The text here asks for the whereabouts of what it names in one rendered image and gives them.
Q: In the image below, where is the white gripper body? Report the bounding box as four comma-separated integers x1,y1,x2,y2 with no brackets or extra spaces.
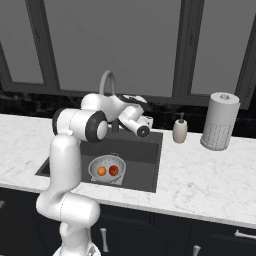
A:
142,115,155,131

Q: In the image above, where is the dark sink basin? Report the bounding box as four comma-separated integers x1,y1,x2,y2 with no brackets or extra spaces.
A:
35,127,164,194

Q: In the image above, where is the white colander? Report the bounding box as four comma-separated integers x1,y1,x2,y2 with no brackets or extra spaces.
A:
87,154,127,185

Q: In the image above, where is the red apple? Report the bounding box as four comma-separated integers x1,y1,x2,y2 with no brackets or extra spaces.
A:
108,165,120,176

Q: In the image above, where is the grey arched faucet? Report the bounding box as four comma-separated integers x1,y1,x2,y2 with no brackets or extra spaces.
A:
98,69,122,133

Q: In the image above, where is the beige soap dispenser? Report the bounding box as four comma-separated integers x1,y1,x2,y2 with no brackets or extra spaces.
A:
172,112,189,145

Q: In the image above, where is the white paper towel roll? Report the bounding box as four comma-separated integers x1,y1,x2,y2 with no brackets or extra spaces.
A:
199,92,241,152

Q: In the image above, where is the dark framed window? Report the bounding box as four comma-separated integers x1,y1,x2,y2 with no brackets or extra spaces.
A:
173,0,256,111
25,0,205,106
0,0,60,94

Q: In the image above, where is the dark cupboard door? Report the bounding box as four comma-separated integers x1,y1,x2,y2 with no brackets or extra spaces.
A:
0,187,63,256
89,203,154,256
187,240,256,256

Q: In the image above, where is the dark cupboard panel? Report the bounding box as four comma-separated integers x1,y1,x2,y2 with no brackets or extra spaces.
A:
151,213,194,256

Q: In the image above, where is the dark drawer front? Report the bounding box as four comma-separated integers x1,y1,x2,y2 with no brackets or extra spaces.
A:
190,219,256,247

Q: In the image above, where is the silver drawer handle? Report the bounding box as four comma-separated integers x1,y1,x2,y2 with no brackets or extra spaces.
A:
233,229,256,241

